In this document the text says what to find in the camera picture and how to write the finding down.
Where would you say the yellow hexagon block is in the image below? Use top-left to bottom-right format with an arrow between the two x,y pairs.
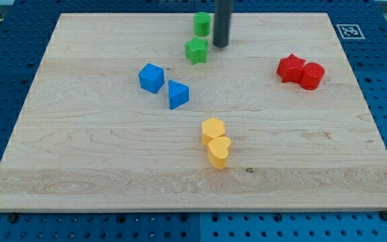
202,118 -> 226,147

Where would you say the green star block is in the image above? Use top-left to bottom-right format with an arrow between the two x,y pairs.
185,36 -> 208,65

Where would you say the red star block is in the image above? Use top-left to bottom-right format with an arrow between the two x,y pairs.
276,54 -> 306,83

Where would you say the blue triangle block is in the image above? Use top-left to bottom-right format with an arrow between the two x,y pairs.
168,80 -> 189,110

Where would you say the blue cube block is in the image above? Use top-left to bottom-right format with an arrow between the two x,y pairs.
138,63 -> 165,93

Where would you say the wooden board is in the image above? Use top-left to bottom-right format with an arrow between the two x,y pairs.
0,13 -> 387,213

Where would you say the yellow heart block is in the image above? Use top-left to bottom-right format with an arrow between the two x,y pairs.
207,136 -> 232,169

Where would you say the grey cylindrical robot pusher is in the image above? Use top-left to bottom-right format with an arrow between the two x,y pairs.
213,0 -> 233,48

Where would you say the red cylinder block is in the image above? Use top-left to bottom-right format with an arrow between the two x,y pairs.
299,63 -> 325,91

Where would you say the white fiducial marker tag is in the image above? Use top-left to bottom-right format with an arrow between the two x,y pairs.
336,24 -> 365,40

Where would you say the green cylinder block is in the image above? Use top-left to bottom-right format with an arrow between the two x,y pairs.
193,12 -> 211,37

